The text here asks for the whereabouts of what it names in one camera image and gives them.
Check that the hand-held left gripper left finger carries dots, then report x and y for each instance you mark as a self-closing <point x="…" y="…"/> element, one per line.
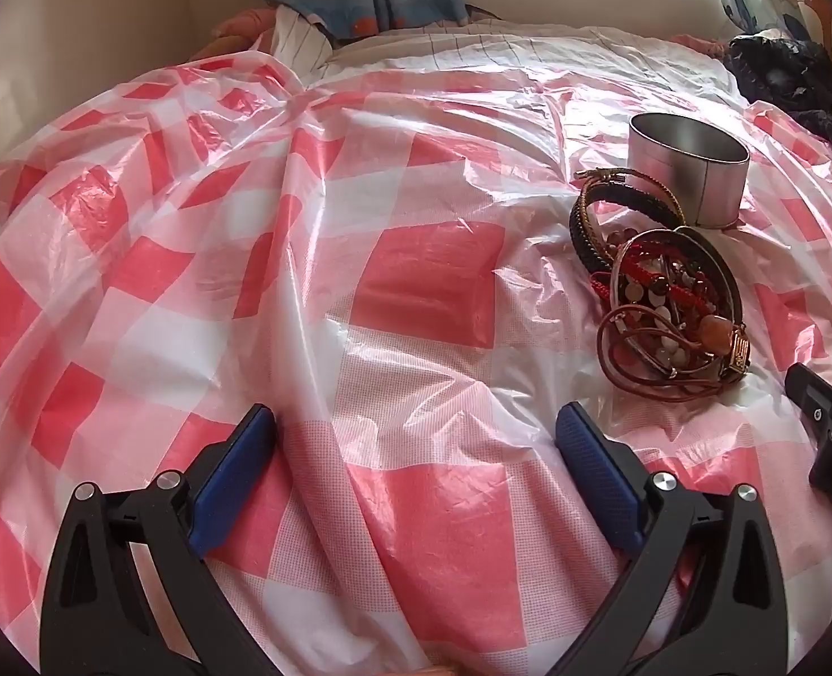
<point x="236" y="465"/>

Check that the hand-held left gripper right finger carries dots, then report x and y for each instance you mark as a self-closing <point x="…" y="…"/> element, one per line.
<point x="595" y="468"/>

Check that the silver oval metal tin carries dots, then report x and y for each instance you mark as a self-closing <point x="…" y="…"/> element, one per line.
<point x="697" y="183"/>

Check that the red white checked plastic sheet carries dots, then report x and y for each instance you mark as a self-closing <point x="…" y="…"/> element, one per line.
<point x="423" y="274"/>

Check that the black plastic bag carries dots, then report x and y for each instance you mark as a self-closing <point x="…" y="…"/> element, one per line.
<point x="782" y="77"/>

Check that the pink pillow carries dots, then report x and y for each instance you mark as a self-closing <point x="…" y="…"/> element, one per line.
<point x="240" y="25"/>

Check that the white striped bedsheet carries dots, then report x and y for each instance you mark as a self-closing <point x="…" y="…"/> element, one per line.
<point x="458" y="42"/>

